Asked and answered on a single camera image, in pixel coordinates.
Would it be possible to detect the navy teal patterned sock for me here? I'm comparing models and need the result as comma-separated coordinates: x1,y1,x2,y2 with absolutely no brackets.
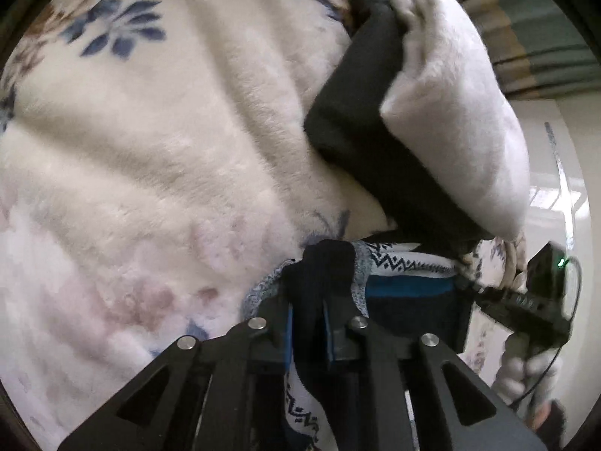
240,239,472,450

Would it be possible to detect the grey gloved right hand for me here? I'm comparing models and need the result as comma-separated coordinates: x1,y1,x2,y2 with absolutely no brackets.
492,333,562,408

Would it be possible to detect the black folded garment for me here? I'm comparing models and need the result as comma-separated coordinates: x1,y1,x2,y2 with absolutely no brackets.
304,0,491,251

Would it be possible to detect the white floral fleece blanket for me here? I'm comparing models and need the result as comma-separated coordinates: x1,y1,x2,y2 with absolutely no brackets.
0,0,527,449

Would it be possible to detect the white fluffy garment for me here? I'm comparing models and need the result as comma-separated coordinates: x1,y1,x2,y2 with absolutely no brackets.
380,0,530,240

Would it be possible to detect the striped green curtain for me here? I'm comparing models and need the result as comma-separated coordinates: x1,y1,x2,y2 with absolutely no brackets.
458,0,600,100

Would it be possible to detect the black camera cable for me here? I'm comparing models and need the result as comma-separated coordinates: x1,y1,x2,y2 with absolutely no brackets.
508,254,584,409

